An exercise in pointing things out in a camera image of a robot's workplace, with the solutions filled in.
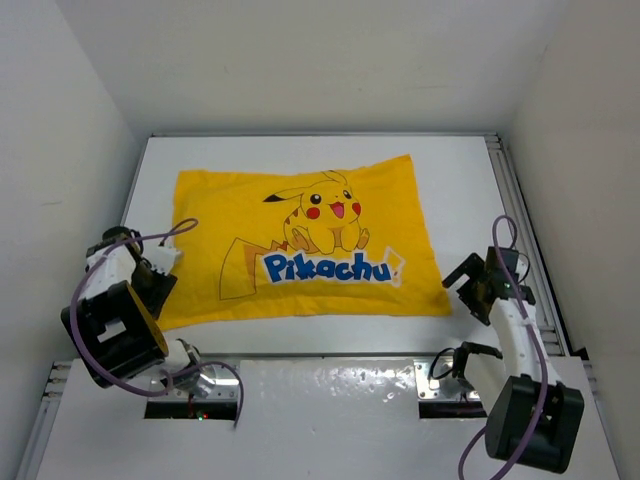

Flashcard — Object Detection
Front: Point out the yellow cartoon pillowcase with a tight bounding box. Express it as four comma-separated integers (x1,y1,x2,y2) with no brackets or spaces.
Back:
159,155,452,330

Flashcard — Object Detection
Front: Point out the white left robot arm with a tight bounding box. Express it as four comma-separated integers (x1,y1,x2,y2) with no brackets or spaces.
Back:
60,218,204,398

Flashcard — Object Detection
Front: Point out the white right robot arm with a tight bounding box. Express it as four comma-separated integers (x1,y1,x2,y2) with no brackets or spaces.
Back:
442,246,584,479

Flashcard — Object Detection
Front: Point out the white foam front cover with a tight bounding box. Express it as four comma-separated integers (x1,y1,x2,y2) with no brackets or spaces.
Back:
34,356,621,480

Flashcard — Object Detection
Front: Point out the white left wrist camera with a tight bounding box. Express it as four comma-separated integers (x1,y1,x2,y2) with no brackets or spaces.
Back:
147,245,184,276

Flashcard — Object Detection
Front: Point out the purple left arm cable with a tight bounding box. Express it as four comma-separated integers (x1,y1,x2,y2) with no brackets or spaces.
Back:
69,217,246,430

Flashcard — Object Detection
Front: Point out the aluminium table frame rail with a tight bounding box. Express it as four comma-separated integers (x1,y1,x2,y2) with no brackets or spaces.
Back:
484,134,571,356

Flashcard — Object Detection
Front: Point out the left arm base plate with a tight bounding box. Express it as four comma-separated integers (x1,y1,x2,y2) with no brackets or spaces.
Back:
143,362,239,402

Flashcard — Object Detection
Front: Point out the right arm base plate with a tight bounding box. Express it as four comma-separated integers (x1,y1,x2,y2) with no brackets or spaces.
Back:
413,355,507,403

